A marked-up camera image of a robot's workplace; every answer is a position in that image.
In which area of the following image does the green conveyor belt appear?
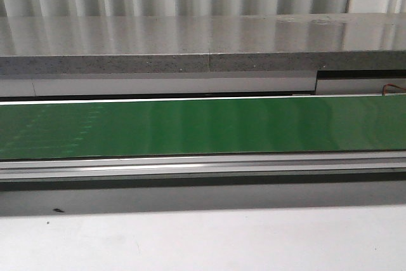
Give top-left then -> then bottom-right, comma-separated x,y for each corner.
1,95 -> 405,160

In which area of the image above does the grey stone countertop ledge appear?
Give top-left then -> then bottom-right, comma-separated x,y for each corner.
1,13 -> 405,76

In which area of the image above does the red wire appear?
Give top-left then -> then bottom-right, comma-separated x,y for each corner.
381,83 -> 406,96

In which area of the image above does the aluminium conveyor frame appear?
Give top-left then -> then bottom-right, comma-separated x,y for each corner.
1,150 -> 405,182

